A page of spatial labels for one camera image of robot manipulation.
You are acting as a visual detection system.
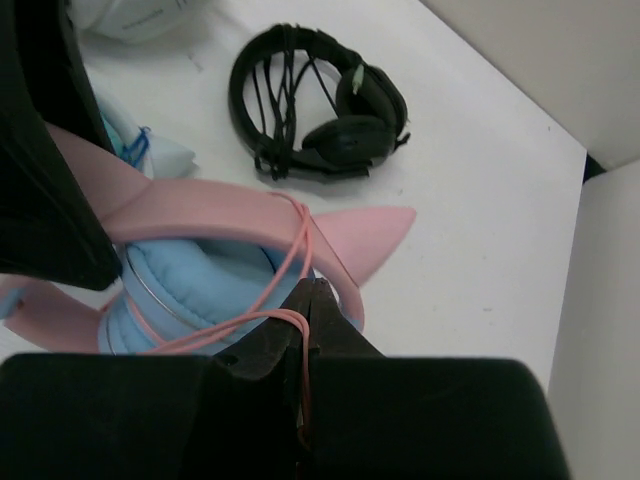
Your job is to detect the teal cat-ear headphones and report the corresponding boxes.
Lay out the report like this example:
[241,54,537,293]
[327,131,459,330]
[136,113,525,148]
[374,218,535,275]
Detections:
[95,90,198,178]

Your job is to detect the grey gaming headset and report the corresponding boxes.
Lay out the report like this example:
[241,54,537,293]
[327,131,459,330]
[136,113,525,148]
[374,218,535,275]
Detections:
[69,0,203,43]

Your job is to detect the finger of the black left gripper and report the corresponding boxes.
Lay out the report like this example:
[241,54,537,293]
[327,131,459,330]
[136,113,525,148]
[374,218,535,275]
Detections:
[1,1,121,290]

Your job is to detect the pink and blue cat-ear headphones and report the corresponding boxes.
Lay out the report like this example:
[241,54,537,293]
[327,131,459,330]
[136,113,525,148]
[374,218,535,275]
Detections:
[1,126,416,354]

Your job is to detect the small black headphones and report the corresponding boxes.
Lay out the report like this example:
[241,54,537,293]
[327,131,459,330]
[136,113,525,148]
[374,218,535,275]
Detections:
[228,24,410,180]

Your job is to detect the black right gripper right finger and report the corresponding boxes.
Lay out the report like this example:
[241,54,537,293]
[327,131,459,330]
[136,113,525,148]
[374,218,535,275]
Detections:
[304,280,570,479]

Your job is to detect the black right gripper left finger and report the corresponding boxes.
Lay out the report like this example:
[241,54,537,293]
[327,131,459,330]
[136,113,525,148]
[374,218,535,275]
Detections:
[1,280,311,479]

